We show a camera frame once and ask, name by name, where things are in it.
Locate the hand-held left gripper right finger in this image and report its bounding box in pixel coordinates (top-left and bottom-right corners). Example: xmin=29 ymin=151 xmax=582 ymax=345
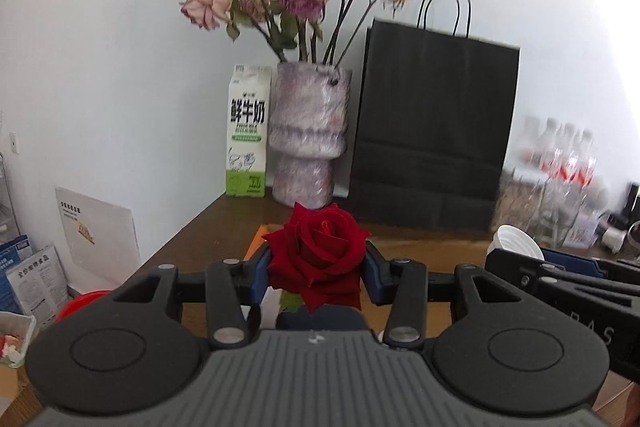
xmin=364 ymin=239 xmax=526 ymax=350

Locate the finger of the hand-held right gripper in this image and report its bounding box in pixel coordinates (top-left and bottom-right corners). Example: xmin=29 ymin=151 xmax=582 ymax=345
xmin=542 ymin=248 xmax=640 ymax=280
xmin=485 ymin=248 xmax=640 ymax=305

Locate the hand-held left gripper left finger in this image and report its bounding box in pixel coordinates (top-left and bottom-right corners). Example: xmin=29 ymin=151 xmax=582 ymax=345
xmin=112 ymin=246 xmax=275 ymax=350

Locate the red rose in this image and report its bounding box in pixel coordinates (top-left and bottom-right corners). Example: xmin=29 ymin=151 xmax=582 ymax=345
xmin=262 ymin=202 xmax=374 ymax=314

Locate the cardboard box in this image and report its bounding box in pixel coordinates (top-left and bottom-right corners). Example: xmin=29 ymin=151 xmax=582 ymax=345
xmin=244 ymin=223 xmax=501 ymax=333

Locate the clear food container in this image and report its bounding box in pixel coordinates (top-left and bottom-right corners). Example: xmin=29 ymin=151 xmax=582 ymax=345
xmin=0 ymin=311 xmax=37 ymax=368

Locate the white printed tin box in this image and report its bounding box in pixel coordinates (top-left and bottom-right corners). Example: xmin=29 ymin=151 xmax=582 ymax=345
xmin=565 ymin=207 xmax=602 ymax=245

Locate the white charger plug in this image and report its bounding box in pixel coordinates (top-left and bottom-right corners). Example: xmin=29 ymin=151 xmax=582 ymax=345
xmin=601 ymin=227 xmax=627 ymax=251

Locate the clear glass cup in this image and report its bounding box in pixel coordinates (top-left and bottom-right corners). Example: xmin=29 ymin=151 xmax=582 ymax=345
xmin=527 ymin=179 xmax=583 ymax=248

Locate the clear jar of seeds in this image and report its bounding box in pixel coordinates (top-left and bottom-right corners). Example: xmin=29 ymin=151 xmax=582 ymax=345
xmin=492 ymin=167 xmax=538 ymax=233

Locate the dark blue object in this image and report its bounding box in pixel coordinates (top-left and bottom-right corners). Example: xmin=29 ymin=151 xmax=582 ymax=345
xmin=276 ymin=311 xmax=369 ymax=333

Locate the black upright device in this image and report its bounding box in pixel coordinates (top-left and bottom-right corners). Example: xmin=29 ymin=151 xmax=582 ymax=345
xmin=625 ymin=183 xmax=640 ymax=224

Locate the black paper bag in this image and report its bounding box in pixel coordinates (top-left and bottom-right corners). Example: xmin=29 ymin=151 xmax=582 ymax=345
xmin=348 ymin=0 xmax=521 ymax=233

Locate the white green milk carton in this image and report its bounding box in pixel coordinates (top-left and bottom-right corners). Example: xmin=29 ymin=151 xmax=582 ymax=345
xmin=226 ymin=64 xmax=273 ymax=198

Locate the white board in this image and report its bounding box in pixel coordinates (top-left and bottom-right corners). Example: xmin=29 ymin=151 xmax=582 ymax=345
xmin=55 ymin=187 xmax=141 ymax=293

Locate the purple textured vase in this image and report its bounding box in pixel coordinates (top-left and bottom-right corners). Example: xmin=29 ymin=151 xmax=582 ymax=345
xmin=269 ymin=62 xmax=352 ymax=208

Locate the red bucket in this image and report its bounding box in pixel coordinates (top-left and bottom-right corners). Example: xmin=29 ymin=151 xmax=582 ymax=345
xmin=54 ymin=289 xmax=126 ymax=325

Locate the white blue leaflet box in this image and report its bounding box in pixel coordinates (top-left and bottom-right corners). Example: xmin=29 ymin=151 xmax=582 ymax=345
xmin=5 ymin=244 xmax=69 ymax=328

